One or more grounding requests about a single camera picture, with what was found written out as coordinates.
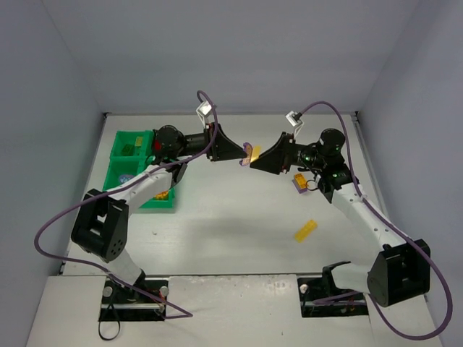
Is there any small yellow lego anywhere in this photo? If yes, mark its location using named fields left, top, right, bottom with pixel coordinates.
left=250, top=145, right=261, bottom=163

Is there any purple lego brick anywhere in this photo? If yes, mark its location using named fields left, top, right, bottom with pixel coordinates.
left=239, top=142, right=253, bottom=167

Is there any orange lego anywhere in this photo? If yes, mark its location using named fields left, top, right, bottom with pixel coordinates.
left=294, top=173, right=307, bottom=187

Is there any large red lego brick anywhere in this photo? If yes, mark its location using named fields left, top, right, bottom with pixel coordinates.
left=152, top=140, right=162, bottom=152

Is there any orange lego brick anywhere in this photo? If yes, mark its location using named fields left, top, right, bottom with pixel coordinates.
left=153, top=191, right=169, bottom=200

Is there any yellow lego plate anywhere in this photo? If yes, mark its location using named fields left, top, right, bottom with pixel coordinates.
left=294, top=220, right=318, bottom=243

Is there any purple flower lego piece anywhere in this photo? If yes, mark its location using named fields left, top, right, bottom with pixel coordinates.
left=118, top=174, right=134, bottom=184

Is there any pale yellow-green lego brick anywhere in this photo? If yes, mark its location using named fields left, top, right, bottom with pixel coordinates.
left=135, top=136, right=144, bottom=147

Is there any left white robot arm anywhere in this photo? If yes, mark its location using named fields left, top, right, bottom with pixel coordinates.
left=71, top=122, right=247, bottom=288

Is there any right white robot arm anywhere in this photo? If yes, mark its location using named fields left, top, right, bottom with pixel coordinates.
left=250, top=129, right=430, bottom=307

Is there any green four-compartment sorting tray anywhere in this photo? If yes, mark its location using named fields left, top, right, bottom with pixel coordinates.
left=103, top=130, right=175, bottom=213

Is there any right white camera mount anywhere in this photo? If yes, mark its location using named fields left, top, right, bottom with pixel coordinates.
left=285, top=111, right=304, bottom=138

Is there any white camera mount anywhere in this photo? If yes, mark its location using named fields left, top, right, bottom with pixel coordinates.
left=285, top=111, right=304, bottom=138
left=196, top=101, right=213, bottom=128

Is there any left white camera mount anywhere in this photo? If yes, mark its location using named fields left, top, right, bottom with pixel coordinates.
left=196, top=101, right=213, bottom=128

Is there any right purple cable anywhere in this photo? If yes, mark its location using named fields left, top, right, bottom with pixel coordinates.
left=298, top=101, right=453, bottom=340

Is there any purple cable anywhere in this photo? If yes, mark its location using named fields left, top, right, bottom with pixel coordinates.
left=298, top=101, right=453, bottom=340
left=34, top=90, right=220, bottom=321

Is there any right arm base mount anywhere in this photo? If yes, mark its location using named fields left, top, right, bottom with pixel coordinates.
left=297, top=276, right=369, bottom=318

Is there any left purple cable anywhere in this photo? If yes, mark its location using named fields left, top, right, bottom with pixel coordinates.
left=34, top=90, right=220, bottom=321

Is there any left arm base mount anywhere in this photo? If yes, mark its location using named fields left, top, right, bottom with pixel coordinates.
left=98, top=278, right=166, bottom=322

